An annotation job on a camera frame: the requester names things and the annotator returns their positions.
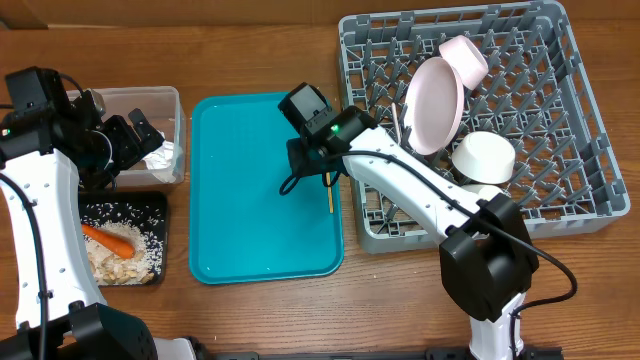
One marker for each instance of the large white plate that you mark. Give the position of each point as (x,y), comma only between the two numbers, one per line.
(434,102)

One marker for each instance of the teal plastic serving tray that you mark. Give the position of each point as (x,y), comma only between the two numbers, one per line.
(241,229)

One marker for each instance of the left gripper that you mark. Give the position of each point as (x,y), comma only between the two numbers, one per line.
(133,148)

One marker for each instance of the white tissue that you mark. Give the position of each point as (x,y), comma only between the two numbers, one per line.
(165,162)

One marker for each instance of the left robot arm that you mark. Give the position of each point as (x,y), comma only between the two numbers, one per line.
(52,147)

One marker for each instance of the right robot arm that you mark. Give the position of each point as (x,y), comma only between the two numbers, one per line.
(486,255)

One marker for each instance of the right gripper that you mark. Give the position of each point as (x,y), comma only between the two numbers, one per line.
(298,164)

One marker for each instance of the grey plastic dishwasher rack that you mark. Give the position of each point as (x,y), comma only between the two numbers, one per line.
(537,95)

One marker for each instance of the black plastic tray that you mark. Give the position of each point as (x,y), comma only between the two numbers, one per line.
(152,196)

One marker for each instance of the wooden chopstick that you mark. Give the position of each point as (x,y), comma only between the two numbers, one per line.
(328,180)

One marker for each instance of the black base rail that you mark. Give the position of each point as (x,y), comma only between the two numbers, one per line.
(440,353)

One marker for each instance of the small white cup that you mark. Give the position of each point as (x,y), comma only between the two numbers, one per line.
(484,191)

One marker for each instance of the orange carrot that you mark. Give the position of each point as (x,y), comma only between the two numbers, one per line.
(115,244)

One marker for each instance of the small white food bowl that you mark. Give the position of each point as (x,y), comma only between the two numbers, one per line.
(464,57)

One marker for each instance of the white plastic spoon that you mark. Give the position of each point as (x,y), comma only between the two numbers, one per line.
(397,127)

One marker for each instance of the white saucer plate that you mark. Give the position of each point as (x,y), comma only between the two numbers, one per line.
(485,157)

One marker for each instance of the rice food scraps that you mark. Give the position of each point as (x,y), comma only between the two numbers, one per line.
(143,225)

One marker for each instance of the clear plastic waste bin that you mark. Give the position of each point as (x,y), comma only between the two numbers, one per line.
(161,106)

